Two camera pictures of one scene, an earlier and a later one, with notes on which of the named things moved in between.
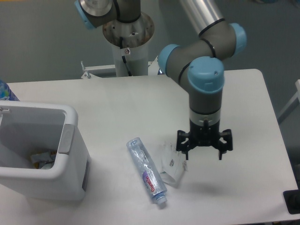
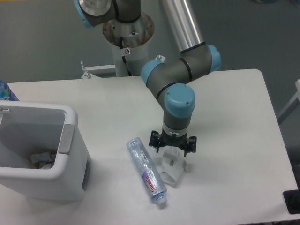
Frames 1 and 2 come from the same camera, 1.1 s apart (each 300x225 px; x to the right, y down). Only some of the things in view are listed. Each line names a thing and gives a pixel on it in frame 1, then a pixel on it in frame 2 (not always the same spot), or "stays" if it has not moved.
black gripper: x=204 y=136 → x=156 y=139
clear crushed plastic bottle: x=153 y=182 stays
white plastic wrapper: x=173 y=164 stays
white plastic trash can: x=28 y=127 stays
